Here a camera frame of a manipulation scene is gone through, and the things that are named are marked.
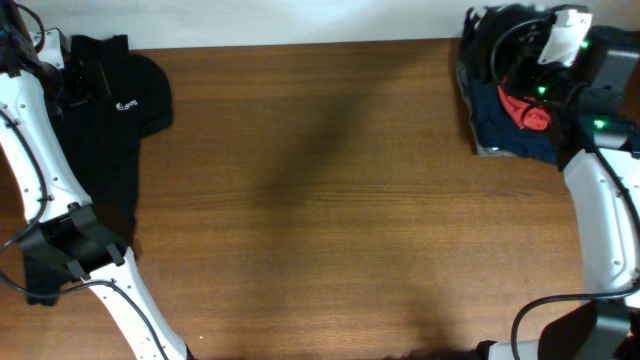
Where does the dark green t-shirt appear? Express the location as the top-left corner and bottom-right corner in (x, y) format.
(459, 4), (548, 84)

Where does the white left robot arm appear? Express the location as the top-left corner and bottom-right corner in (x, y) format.
(1, 1), (192, 359)

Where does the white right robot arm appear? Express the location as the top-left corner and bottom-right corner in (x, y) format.
(461, 6), (639, 359)

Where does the black zip-neck sweater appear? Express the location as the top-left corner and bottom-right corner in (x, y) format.
(22, 34), (175, 307)

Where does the red printed t-shirt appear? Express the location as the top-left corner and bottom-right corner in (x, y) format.
(497, 86), (552, 131)

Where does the navy blue folded garment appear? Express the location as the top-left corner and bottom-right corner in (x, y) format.
(458, 76), (557, 165)

